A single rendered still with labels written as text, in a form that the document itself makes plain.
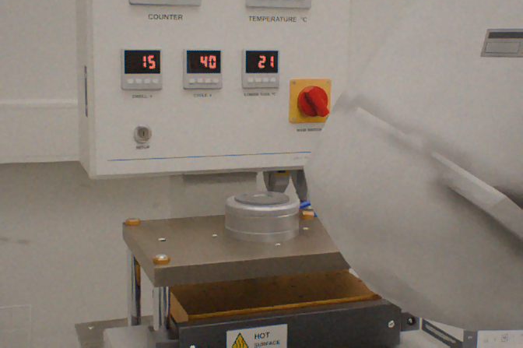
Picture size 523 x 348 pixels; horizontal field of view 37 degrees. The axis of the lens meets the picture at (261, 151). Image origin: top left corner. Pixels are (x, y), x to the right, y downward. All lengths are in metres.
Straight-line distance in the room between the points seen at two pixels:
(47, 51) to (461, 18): 1.10
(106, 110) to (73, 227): 0.49
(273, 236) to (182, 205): 0.21
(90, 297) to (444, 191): 1.19
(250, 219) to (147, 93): 0.21
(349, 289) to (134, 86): 0.33
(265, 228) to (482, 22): 0.56
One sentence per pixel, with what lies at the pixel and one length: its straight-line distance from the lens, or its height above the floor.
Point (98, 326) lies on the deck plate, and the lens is 1.08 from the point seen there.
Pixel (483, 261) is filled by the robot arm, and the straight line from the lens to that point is 0.24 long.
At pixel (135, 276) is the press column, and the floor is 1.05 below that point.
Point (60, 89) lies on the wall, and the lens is 1.32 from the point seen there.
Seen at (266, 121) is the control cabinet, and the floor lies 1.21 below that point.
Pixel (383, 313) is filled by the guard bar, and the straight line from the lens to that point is 0.80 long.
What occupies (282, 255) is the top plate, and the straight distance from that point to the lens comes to 0.75.
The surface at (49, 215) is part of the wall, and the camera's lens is 1.35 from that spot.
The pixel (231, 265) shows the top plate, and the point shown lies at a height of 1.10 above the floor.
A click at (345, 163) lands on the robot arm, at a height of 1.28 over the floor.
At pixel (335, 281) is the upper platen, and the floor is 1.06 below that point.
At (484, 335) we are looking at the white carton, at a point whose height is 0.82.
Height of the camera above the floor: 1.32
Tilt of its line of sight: 9 degrees down
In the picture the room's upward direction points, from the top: 1 degrees clockwise
